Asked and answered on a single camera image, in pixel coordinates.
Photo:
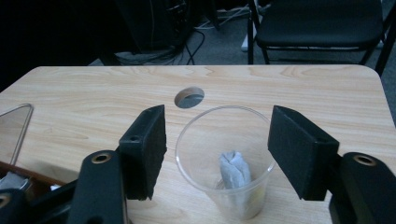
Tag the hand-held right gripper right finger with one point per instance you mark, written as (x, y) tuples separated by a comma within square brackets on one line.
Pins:
[(300, 152)]

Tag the square metal compartment tray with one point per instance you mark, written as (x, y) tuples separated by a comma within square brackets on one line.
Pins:
[(40, 182)]

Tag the clear plastic cup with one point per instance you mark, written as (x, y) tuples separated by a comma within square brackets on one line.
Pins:
[(202, 149)]

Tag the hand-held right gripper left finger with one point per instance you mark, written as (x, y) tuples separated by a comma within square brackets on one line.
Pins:
[(143, 155)]

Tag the white desk frame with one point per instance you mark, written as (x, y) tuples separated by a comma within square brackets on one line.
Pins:
[(249, 42)]

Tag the black equipment tower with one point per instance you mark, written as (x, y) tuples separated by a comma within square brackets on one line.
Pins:
[(155, 25)]

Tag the grey tea bag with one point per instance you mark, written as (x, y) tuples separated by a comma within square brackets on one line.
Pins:
[(235, 171)]

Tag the black folding chair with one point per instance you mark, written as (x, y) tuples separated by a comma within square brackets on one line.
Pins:
[(317, 25)]

